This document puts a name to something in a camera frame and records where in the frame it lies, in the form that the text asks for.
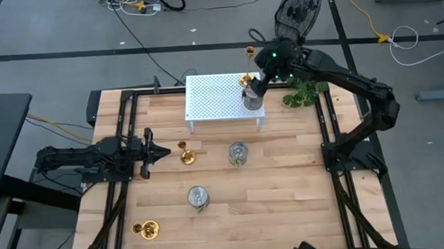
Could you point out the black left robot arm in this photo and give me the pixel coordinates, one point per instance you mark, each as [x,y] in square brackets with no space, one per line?
[73,156]

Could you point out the black floor fan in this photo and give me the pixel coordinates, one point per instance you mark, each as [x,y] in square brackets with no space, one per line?
[299,11]

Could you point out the silver candle tin with tag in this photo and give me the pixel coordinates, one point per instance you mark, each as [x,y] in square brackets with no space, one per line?
[198,196]
[238,153]
[252,103]

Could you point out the brass candlestick holder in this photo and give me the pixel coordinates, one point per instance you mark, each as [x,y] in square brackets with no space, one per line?
[246,80]
[150,229]
[188,156]

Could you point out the yellow plug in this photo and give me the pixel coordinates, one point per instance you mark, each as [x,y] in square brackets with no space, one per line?
[140,5]

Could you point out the green potted plant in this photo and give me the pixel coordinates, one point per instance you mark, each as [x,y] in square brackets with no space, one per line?
[301,96]

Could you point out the white perforated metal shelf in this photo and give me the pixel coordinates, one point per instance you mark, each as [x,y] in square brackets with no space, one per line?
[205,106]

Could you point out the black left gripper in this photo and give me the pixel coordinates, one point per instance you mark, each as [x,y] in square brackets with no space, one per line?
[140,154]

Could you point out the white power adapter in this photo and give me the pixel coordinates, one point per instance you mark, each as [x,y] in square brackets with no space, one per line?
[156,7]

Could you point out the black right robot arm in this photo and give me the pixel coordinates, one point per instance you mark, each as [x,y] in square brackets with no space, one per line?
[342,74]

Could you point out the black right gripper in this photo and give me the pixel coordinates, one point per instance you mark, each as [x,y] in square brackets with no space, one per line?
[280,61]

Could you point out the black aluminium frame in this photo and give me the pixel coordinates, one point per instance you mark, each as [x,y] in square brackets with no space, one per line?
[126,95]

